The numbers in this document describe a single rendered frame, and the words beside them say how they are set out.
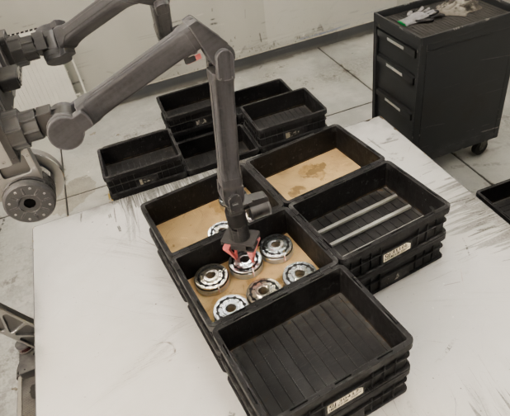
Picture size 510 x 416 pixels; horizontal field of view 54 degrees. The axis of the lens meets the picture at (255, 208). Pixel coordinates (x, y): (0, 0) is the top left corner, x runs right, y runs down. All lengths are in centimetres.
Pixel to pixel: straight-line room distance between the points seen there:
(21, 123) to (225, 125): 45
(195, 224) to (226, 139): 55
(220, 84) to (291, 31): 359
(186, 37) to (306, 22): 369
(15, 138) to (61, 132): 9
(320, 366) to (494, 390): 45
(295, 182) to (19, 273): 188
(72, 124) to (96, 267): 86
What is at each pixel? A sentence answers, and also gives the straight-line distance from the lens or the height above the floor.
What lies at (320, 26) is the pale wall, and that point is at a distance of 490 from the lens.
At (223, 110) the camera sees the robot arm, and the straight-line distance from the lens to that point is 124.
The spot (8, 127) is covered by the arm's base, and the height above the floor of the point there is 147.
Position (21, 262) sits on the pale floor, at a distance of 328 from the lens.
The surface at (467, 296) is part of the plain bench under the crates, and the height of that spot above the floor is 70.
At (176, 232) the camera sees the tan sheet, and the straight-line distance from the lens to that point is 174.
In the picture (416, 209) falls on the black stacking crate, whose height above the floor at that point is 83.
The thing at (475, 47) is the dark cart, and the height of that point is 76.
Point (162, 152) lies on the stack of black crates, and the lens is 281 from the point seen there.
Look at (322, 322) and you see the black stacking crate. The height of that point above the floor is 83.
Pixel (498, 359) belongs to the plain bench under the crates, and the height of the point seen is 70.
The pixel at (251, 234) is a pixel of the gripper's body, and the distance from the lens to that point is 147.
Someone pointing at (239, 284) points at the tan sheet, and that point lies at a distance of 152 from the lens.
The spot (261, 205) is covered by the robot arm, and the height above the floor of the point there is 106.
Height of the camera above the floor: 196
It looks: 40 degrees down
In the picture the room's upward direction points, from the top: 10 degrees counter-clockwise
